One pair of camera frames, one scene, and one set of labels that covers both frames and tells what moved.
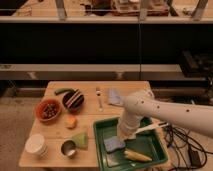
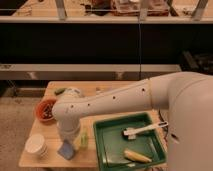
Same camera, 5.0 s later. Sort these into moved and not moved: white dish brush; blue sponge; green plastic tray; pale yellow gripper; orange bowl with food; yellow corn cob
Moved: blue sponge; pale yellow gripper
Not moved: orange bowl with food; yellow corn cob; white dish brush; green plastic tray
